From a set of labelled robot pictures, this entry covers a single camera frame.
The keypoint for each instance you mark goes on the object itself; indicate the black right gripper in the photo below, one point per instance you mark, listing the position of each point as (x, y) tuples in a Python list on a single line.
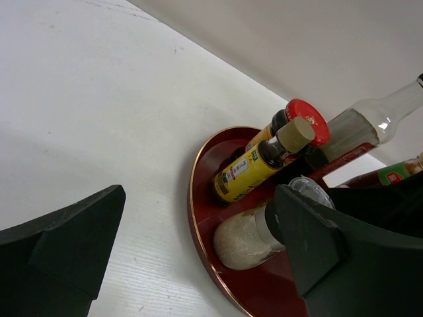
[(396, 207)]

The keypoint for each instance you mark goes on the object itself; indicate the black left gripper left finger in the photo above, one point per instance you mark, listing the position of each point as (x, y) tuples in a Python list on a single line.
[(54, 265)]

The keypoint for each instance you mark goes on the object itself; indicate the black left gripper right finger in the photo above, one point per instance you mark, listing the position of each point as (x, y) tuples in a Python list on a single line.
[(342, 266)]

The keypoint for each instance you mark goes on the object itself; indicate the yellow cap red sauce bottle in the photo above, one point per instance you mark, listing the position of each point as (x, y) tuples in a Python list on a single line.
[(387, 175)]

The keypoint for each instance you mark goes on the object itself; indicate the tall dark bottle red label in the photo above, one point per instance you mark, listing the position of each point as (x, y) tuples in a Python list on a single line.
[(364, 126)]

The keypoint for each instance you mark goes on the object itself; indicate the clear grinder with black top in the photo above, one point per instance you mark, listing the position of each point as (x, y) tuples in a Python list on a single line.
[(252, 237)]

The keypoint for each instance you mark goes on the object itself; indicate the yellow label gold cap bottle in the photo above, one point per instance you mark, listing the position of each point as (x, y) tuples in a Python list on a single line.
[(250, 170)]

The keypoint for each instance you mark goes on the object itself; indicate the red lid chili sauce jar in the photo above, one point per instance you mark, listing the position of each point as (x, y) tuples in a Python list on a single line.
[(299, 127)]

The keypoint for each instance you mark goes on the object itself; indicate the red round lacquer tray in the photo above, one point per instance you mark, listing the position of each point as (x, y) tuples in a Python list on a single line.
[(266, 290)]

